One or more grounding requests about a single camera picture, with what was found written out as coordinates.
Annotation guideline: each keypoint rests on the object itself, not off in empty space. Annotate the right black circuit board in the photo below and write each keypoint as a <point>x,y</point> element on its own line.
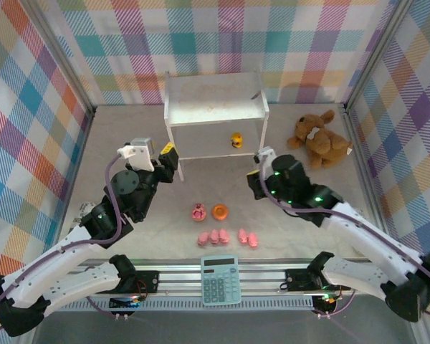
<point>328,301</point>

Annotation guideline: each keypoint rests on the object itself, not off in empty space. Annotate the orange plastic donut toy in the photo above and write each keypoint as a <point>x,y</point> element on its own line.
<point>220,211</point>

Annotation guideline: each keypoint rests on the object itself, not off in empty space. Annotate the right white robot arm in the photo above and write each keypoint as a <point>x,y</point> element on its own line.
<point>380,243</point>

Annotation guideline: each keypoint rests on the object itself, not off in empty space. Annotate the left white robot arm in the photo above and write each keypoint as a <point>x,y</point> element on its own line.
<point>39,268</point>

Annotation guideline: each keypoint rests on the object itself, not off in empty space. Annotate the light blue calculator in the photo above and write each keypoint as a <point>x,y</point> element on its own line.
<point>220,279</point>

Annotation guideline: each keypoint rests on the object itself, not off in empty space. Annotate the black circuit board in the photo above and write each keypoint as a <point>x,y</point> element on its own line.
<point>125,302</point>
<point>328,301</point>

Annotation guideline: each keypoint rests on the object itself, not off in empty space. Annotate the aluminium frame post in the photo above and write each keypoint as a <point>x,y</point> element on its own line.
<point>375,53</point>
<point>62,53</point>

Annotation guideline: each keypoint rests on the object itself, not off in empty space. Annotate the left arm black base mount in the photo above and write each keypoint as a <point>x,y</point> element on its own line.
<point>147,279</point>

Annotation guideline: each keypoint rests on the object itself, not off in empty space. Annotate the pink and red plastic toy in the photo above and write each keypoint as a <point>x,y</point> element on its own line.
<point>198,212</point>

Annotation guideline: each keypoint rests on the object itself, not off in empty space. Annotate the white two-tier shelf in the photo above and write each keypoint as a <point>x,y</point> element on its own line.
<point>215,100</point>

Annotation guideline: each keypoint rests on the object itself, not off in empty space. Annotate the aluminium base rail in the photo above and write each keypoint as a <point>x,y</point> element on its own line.
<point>265,277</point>

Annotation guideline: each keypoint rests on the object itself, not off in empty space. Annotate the yellow rubber duck toy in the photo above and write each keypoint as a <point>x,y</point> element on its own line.
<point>237,140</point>

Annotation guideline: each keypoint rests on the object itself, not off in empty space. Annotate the left black circuit board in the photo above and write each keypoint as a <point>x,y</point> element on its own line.
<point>125,302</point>

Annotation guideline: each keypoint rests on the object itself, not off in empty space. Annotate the brown plush dog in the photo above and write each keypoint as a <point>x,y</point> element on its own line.
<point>322,141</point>

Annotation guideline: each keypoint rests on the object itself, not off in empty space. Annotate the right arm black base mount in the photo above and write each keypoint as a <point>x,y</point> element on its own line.
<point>301,279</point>

